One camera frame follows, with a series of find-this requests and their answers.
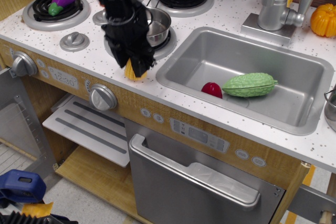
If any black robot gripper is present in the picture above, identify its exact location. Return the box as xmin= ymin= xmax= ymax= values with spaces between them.
xmin=102 ymin=5 xmax=155 ymax=78

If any yellow toy corn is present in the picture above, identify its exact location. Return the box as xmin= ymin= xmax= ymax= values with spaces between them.
xmin=124 ymin=59 xmax=147 ymax=81

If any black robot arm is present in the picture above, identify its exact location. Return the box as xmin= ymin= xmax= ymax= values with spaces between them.
xmin=98 ymin=0 xmax=155 ymax=78

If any small steel pan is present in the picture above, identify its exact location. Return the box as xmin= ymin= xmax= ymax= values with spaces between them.
xmin=146 ymin=7 xmax=171 ymax=47

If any right back stove burner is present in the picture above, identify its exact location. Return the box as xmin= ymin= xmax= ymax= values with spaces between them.
xmin=149 ymin=0 xmax=214 ymax=18

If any left front stove burner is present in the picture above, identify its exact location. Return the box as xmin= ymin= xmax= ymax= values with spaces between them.
xmin=23 ymin=0 xmax=90 ymax=31

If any silver oven knob right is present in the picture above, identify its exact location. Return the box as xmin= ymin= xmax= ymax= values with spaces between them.
xmin=89 ymin=83 xmax=118 ymax=111

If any silver oven knob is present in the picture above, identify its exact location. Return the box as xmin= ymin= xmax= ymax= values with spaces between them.
xmin=12 ymin=51 xmax=38 ymax=77
xmin=89 ymin=83 xmax=118 ymax=111

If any silver countertop knob middle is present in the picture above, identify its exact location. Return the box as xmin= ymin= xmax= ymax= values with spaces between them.
xmin=92 ymin=9 xmax=108 ymax=26

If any silver countertop knob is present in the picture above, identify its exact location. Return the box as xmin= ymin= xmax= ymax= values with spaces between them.
xmin=59 ymin=32 xmax=90 ymax=52
xmin=92 ymin=9 xmax=108 ymax=26

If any silver countertop knob front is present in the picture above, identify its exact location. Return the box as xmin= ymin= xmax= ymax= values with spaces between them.
xmin=59 ymin=32 xmax=90 ymax=52

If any white oven rack shelf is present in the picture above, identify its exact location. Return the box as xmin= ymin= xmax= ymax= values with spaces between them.
xmin=43 ymin=95 xmax=130 ymax=167

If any red toy pepper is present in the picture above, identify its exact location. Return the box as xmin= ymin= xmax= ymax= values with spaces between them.
xmin=201 ymin=82 xmax=223 ymax=99

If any purple toy eggplant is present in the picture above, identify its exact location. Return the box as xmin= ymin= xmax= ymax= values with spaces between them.
xmin=48 ymin=0 xmax=76 ymax=16

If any silver oven knob left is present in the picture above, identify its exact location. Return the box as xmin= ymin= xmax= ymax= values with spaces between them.
xmin=12 ymin=51 xmax=38 ymax=77

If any green toy bitter gourd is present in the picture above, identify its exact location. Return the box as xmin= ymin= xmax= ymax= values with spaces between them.
xmin=222 ymin=73 xmax=278 ymax=98

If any silver dishwasher door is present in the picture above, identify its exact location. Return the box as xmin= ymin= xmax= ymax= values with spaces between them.
xmin=125 ymin=120 xmax=285 ymax=224

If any open oven door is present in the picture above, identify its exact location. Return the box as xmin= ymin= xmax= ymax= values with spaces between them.
xmin=1 ymin=68 xmax=56 ymax=179

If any silver toy sink basin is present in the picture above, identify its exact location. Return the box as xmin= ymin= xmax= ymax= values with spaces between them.
xmin=156 ymin=27 xmax=334 ymax=135

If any silver toy faucet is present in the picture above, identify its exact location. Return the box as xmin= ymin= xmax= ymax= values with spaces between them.
xmin=240 ymin=0 xmax=313 ymax=46

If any blue clamp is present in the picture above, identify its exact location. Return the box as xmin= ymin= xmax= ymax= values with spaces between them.
xmin=1 ymin=169 xmax=47 ymax=204

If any orange toy pumpkin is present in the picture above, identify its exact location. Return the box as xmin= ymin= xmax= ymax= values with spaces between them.
xmin=310 ymin=3 xmax=335 ymax=38

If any steel pot at edge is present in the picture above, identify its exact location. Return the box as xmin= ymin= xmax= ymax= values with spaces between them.
xmin=324 ymin=89 xmax=336 ymax=131

